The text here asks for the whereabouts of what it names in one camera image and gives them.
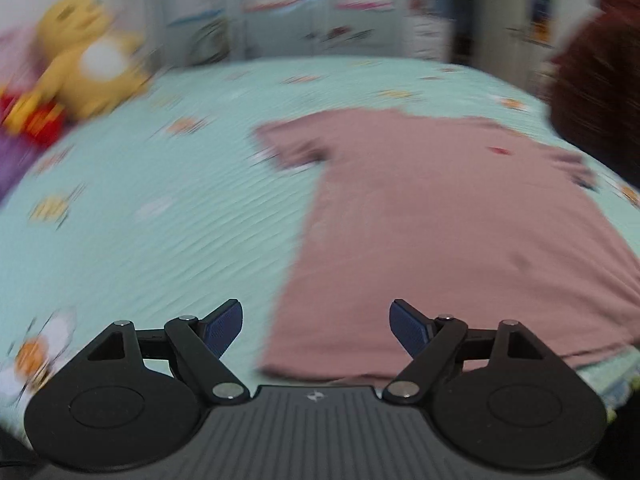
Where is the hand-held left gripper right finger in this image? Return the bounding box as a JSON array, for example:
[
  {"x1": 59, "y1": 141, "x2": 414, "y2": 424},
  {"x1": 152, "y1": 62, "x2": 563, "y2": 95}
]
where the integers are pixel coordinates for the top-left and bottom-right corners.
[{"x1": 382, "y1": 298, "x2": 546, "y2": 405}]

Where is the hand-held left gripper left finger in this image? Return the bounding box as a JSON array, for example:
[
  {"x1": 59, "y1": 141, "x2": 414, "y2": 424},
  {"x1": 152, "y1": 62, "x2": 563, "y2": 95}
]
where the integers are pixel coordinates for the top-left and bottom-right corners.
[{"x1": 87, "y1": 298, "x2": 251, "y2": 405}]

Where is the pink shirt with red print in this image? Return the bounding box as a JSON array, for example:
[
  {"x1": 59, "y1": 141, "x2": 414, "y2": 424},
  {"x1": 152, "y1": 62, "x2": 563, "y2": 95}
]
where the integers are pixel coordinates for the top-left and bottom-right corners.
[{"x1": 255, "y1": 109, "x2": 640, "y2": 381}]

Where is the bee printed mint bedspread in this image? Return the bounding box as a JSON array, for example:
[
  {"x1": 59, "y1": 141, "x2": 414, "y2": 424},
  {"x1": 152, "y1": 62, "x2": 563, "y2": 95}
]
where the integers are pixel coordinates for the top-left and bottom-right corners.
[{"x1": 0, "y1": 56, "x2": 640, "y2": 431}]

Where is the red plush toy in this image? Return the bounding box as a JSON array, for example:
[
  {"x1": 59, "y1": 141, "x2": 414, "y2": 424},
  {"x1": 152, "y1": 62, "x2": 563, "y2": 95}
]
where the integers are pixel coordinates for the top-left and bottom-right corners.
[{"x1": 0, "y1": 87, "x2": 68, "y2": 146}]

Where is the white drawer cabinet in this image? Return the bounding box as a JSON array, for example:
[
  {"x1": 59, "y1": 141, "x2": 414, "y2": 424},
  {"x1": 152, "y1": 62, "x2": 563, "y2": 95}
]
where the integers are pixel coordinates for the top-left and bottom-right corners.
[{"x1": 412, "y1": 15, "x2": 451, "y2": 58}]

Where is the yellow plush toy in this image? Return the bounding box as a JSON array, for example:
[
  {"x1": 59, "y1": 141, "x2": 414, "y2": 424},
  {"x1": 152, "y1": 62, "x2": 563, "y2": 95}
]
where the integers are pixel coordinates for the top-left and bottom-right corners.
[{"x1": 35, "y1": 0, "x2": 151, "y2": 120}]

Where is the sliding door wardrobe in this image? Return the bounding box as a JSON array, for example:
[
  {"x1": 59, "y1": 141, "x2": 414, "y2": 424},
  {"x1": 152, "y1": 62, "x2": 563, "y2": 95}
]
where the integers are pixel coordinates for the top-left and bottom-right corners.
[{"x1": 145, "y1": 0, "x2": 451, "y2": 68}]

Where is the pink floral headboard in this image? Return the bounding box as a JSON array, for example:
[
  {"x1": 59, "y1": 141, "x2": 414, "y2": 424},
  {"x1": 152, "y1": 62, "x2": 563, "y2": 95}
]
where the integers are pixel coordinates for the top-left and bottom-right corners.
[{"x1": 0, "y1": 25, "x2": 46, "y2": 96}]

